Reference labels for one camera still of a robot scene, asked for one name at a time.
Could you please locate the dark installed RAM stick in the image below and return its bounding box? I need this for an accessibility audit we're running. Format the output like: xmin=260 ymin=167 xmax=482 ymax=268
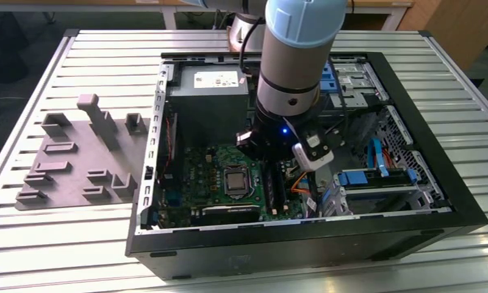
xmin=272 ymin=161 xmax=289 ymax=212

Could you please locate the CPU socket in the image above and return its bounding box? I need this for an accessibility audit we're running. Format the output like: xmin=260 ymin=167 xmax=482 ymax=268
xmin=223 ymin=164 xmax=253 ymax=198

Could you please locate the silver CPU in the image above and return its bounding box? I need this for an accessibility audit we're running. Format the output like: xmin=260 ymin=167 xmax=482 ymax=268
xmin=227 ymin=173 xmax=248 ymax=190

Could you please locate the green motherboard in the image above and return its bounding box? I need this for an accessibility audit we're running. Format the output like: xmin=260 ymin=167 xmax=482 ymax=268
xmin=156 ymin=145 xmax=307 ymax=228

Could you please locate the grey power supply unit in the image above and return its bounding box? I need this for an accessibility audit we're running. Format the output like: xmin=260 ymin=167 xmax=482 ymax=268
xmin=164 ymin=65 xmax=261 ymax=146

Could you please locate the hard disk in blue carrier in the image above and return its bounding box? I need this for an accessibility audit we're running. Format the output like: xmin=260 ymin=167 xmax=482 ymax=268
xmin=333 ymin=168 xmax=419 ymax=187

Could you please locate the black graphics card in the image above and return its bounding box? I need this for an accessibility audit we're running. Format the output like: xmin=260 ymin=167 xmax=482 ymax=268
xmin=189 ymin=203 xmax=261 ymax=227

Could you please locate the metal drive cage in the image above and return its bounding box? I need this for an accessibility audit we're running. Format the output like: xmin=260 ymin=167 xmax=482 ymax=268
xmin=320 ymin=59 xmax=389 ymax=129

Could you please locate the black PC case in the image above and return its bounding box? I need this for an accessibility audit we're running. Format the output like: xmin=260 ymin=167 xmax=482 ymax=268
xmin=124 ymin=51 xmax=488 ymax=280

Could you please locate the grey parts rack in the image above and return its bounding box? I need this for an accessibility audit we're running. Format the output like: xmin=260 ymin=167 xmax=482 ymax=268
xmin=15 ymin=93 xmax=153 ymax=211

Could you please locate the wooden cabinet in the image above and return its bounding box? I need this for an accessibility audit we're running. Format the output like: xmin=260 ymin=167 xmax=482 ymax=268
xmin=396 ymin=0 xmax=488 ymax=71

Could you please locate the wooden desk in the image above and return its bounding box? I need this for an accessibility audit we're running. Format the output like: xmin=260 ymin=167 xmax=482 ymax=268
xmin=0 ymin=0 xmax=416 ymax=31

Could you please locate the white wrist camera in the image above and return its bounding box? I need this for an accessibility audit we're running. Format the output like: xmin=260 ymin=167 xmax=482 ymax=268
xmin=291 ymin=134 xmax=335 ymax=171

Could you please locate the orange wire bundle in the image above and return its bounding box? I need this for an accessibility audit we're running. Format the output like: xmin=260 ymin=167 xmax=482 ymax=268
xmin=291 ymin=172 xmax=323 ymax=195

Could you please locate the blue drive bracket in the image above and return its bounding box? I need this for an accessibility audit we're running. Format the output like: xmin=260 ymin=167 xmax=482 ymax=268
xmin=319 ymin=62 xmax=343 ymax=94

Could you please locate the blue flat data wire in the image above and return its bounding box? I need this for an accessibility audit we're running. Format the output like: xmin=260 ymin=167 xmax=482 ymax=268
xmin=367 ymin=137 xmax=391 ymax=178

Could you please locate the thin red wire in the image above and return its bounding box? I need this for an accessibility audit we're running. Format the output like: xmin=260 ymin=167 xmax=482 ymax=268
xmin=164 ymin=114 xmax=176 ymax=166

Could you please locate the black cable bundle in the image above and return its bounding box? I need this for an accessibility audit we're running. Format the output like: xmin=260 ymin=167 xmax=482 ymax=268
xmin=332 ymin=105 xmax=387 ymax=135

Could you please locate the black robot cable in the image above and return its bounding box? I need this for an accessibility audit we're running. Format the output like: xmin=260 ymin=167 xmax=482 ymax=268
xmin=239 ymin=16 xmax=265 ymax=79

